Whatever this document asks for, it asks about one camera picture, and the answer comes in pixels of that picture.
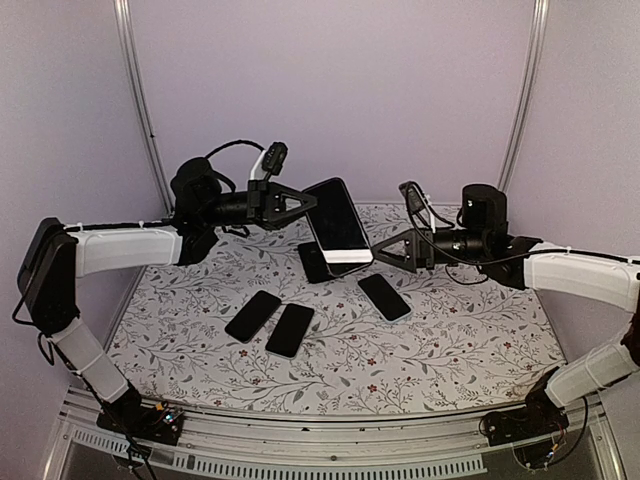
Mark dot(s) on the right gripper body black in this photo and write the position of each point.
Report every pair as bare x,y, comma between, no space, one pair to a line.
425,259

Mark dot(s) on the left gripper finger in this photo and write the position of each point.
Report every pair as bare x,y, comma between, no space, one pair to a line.
282,216
284,194

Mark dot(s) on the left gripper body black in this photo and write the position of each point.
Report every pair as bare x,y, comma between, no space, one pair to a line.
258,202

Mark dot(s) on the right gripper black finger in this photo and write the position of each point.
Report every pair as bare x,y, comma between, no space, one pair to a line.
401,261
401,243

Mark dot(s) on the dark purple phone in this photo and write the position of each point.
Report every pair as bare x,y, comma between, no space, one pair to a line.
386,300

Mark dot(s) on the black phone case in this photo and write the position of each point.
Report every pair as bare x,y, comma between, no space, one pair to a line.
313,263

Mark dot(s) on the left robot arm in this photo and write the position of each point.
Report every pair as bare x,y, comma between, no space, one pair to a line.
60,254

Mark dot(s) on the floral table mat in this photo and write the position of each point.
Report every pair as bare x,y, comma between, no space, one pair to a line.
467,343

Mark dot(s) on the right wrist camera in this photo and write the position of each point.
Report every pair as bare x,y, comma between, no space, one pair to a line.
418,203

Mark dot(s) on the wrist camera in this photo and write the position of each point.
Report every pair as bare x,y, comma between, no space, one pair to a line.
270,162
418,203

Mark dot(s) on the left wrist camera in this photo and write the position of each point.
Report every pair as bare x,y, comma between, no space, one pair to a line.
270,162

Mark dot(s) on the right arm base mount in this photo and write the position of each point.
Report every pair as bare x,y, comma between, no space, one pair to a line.
527,422

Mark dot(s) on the aluminium frame post left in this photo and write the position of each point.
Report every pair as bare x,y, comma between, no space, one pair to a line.
126,36

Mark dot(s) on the aluminium frame post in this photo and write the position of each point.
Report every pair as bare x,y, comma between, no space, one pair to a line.
126,36
533,57

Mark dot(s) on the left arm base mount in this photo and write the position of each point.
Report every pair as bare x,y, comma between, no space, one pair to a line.
160,423

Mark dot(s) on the aluminium frame post right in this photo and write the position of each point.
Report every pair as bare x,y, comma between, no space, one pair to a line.
533,57

